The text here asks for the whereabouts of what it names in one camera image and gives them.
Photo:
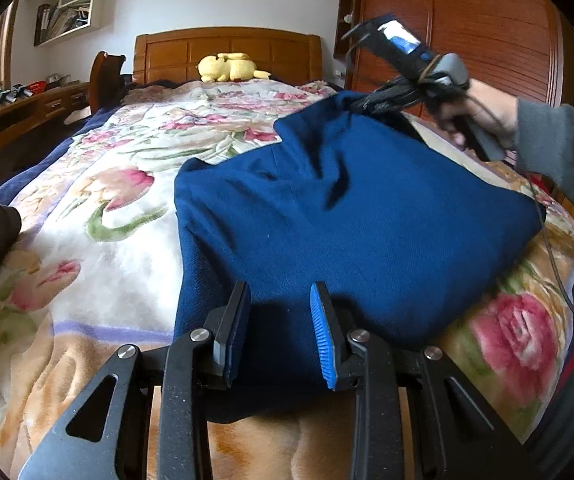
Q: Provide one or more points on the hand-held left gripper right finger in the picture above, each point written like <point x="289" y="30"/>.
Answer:
<point x="322" y="340"/>

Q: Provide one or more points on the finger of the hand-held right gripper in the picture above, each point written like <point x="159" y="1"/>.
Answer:
<point x="392" y="95"/>

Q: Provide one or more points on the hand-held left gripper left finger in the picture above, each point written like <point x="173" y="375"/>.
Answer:
<point x="237" y="332"/>

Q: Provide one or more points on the dark blue garment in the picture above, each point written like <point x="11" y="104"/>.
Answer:
<point x="367" y="210"/>

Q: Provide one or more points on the person's right forearm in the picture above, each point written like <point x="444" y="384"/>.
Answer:
<point x="562" y="150"/>

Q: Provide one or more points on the person's right hand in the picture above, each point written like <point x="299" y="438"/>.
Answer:
<point x="487" y="105"/>

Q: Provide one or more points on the wooden louvered wardrobe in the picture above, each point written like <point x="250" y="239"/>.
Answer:
<point x="492" y="10"/>

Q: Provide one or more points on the floral blanket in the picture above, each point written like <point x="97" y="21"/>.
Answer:
<point x="117" y="240"/>

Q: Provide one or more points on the yellow plush toy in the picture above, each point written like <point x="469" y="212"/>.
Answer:
<point x="227" y="67"/>

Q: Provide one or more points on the wooden bed headboard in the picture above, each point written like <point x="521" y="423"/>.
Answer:
<point x="177" y="52"/>

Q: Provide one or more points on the navy blue bed sheet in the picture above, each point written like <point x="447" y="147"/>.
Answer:
<point x="42" y="170"/>

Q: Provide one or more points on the wooden chair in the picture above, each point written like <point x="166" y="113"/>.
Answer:
<point x="104" y="75"/>

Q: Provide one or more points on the wooden desk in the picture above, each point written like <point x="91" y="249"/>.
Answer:
<point x="17" y="110"/>

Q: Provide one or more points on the small red container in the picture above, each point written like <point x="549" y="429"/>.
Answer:
<point x="37" y="86"/>

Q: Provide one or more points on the row of books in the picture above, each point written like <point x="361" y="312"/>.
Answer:
<point x="62" y="17"/>

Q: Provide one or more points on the white wall shelf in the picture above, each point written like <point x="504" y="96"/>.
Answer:
<point x="96" y="10"/>

